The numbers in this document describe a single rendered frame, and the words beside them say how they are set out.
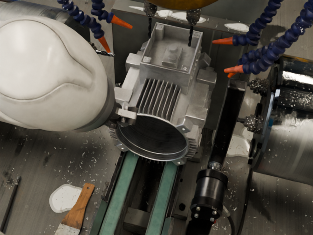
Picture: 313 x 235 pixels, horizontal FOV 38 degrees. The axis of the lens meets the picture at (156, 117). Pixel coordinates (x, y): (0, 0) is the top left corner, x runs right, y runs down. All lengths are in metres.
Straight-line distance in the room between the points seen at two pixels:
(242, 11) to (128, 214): 0.52
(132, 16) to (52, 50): 0.61
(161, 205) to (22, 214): 0.34
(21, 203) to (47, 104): 0.74
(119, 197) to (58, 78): 0.61
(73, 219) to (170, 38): 0.46
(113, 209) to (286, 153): 0.36
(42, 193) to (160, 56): 0.44
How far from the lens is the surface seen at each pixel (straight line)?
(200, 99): 0.94
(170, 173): 1.00
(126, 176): 1.00
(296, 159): 0.89
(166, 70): 0.88
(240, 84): 0.73
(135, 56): 0.99
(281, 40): 0.74
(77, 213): 1.09
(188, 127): 0.87
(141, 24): 1.00
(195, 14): 0.79
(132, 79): 0.96
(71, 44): 0.41
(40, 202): 1.12
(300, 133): 0.86
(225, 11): 1.09
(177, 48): 0.94
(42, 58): 0.39
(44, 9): 0.99
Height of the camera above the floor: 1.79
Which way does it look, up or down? 54 degrees down
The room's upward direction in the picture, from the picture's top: 4 degrees clockwise
